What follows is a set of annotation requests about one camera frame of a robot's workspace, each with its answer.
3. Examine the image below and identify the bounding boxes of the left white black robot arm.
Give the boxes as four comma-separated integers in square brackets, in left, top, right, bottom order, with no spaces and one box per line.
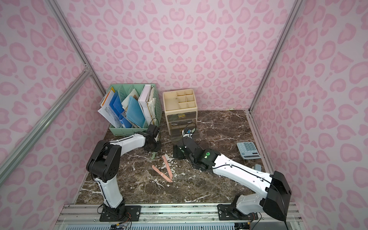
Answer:
[86,124,161,215]

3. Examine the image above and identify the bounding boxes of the blue folders in organizer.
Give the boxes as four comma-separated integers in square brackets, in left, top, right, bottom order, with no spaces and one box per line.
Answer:
[110,90,146,128]

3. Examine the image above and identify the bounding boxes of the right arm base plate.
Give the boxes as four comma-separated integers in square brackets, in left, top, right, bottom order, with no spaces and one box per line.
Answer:
[217,204,259,222]

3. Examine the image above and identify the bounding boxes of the pink fruit knife left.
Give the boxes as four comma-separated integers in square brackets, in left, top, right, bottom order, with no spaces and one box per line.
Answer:
[151,165,173,183]

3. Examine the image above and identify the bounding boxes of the green file organizer box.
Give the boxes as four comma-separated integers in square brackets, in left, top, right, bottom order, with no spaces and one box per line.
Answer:
[106,83,163,136]

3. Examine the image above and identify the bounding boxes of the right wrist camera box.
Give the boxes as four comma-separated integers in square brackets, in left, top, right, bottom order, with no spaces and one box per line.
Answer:
[182,128,193,139]

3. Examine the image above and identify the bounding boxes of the pink fruit knife right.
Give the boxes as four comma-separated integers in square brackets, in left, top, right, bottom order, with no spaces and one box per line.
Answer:
[162,155,173,182]

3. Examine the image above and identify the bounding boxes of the grey blue calculator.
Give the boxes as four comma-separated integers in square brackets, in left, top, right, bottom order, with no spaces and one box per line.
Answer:
[237,142,261,160]

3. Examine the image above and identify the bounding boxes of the pink fruit knife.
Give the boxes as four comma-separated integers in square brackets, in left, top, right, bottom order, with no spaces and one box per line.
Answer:
[162,155,173,182]
[151,165,173,183]

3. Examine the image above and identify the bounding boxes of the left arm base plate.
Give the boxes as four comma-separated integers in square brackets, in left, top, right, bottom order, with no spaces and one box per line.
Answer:
[99,204,142,222]

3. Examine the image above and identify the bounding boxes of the aluminium front rail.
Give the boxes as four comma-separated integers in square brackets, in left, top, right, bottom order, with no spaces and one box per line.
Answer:
[53,203,305,230]

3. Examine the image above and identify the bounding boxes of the beige three-drawer organizer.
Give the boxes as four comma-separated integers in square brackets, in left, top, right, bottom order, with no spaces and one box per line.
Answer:
[163,89,198,141]

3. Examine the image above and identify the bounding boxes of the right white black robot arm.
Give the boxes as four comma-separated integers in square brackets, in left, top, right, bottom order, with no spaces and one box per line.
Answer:
[173,137,292,222]

